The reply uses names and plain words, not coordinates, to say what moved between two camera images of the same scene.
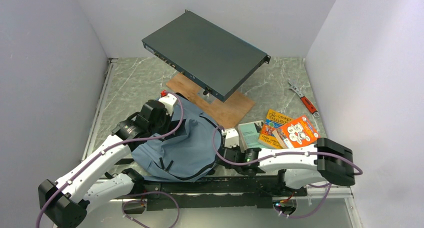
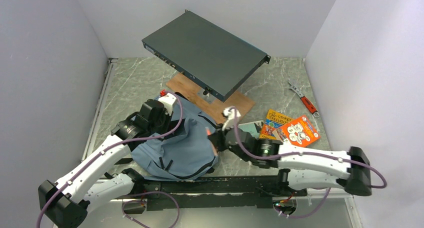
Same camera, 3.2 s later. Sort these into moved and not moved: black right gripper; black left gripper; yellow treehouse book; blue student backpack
Moved: black right gripper
Not moved: black left gripper; blue student backpack; yellow treehouse book
